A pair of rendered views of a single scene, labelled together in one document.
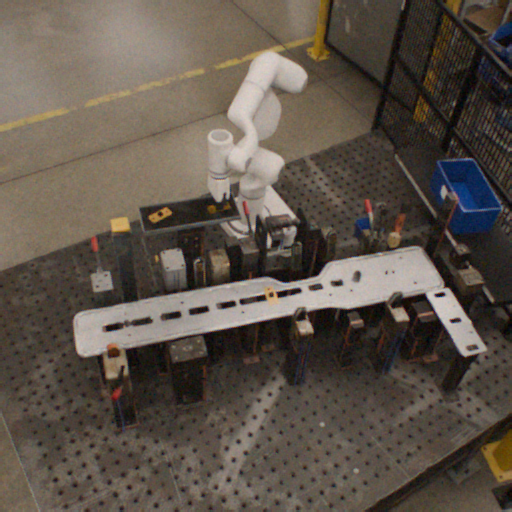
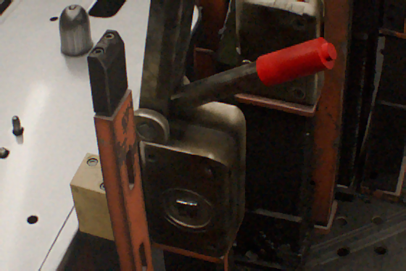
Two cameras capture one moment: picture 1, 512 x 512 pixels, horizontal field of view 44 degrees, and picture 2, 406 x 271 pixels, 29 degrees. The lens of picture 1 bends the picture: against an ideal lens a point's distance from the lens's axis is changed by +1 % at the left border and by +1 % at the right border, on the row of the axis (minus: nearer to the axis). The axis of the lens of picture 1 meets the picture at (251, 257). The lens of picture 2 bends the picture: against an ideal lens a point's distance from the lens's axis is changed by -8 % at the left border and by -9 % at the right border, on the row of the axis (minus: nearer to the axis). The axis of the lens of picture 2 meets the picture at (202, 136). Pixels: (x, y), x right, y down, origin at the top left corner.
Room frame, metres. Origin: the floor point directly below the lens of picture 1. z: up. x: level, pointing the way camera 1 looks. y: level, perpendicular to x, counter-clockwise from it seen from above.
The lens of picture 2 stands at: (2.05, -0.82, 1.48)
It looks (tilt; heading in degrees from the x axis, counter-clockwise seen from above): 43 degrees down; 130
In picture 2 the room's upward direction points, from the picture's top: 2 degrees counter-clockwise
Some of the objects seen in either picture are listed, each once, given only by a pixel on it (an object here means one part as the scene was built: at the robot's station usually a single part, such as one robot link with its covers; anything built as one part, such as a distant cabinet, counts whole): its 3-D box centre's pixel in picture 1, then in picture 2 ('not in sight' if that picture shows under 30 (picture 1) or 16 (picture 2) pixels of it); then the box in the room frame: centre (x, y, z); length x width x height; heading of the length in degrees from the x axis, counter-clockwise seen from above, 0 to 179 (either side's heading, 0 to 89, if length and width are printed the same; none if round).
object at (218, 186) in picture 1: (219, 181); not in sight; (1.71, 0.14, 1.29); 0.10 x 0.07 x 0.11; 29
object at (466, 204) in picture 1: (463, 195); not in sight; (1.96, -0.85, 1.10); 0.30 x 0.17 x 0.13; 12
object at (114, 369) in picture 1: (121, 391); not in sight; (1.06, 0.41, 0.88); 0.15 x 0.11 x 0.36; 20
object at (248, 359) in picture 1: (248, 325); not in sight; (1.40, -0.01, 0.84); 0.17 x 0.06 x 0.29; 20
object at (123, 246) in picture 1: (126, 266); not in sight; (1.58, 0.49, 0.92); 0.08 x 0.08 x 0.44; 20
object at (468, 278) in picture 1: (457, 305); not in sight; (1.56, -0.83, 0.88); 0.08 x 0.08 x 0.36; 20
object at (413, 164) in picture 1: (462, 216); not in sight; (1.92, -0.86, 1.02); 0.90 x 0.22 x 0.03; 20
